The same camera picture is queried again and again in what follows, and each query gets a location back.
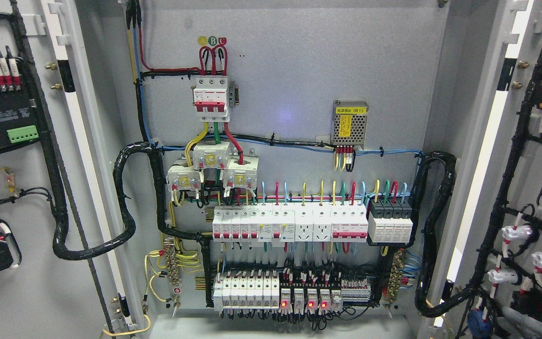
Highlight metal mesh power supply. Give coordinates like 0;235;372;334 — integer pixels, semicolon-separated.
331;99;369;148

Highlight white lower breaker row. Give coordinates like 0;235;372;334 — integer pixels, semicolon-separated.
213;270;280;312

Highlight black digital power meter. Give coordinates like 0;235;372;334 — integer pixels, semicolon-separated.
0;73;39;148

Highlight grey cabinet body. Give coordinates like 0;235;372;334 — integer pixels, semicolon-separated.
76;0;502;339

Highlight relay terminal row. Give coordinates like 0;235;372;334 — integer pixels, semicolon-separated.
278;266;373;316

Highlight white current transformers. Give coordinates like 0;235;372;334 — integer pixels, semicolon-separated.
167;140;259;202

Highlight grey cabinet door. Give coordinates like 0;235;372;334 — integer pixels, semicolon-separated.
400;0;542;339
0;0;146;339

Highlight black surge protector block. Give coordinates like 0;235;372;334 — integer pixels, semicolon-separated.
367;199;414;248

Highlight black left cable loom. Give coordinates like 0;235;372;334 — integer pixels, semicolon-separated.
8;0;213;262

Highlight white socket breaker row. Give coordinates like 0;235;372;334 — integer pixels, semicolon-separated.
212;202;368;247

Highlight red white main breaker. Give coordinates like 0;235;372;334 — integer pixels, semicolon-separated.
193;76;239;123

